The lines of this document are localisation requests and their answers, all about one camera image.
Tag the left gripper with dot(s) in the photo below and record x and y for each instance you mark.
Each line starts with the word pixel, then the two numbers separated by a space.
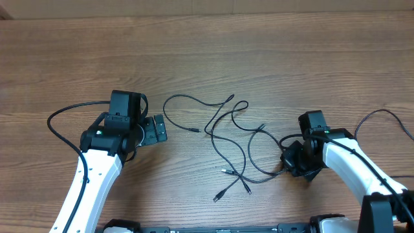
pixel 151 135

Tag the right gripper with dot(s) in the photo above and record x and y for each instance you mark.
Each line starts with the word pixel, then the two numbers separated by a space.
pixel 288 158

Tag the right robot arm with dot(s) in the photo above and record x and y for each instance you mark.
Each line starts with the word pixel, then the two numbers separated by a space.
pixel 386 205

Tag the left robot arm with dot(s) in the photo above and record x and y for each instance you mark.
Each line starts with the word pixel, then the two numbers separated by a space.
pixel 107 144

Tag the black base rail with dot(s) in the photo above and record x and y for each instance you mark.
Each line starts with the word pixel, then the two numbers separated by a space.
pixel 210 229

